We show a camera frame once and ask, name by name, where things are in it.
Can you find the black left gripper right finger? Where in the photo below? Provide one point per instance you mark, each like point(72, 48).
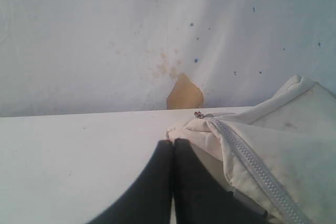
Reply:
point(198, 197)

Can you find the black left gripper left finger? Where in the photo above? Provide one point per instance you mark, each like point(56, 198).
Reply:
point(149, 198)

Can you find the white canvas duffel bag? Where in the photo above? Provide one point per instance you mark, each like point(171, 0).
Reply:
point(277, 157)

